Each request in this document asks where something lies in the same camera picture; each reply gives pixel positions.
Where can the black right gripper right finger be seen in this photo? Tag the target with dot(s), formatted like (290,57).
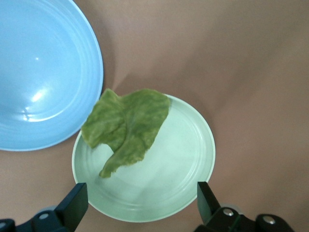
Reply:
(208,205)

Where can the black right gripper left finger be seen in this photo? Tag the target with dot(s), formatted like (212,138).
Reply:
(72,207)

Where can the green lettuce leaf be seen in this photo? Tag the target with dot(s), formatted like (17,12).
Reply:
(130,128)

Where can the light green plate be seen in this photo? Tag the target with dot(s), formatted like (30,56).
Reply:
(164,174)

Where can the blue plate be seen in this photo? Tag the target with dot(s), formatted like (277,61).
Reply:
(43,72)

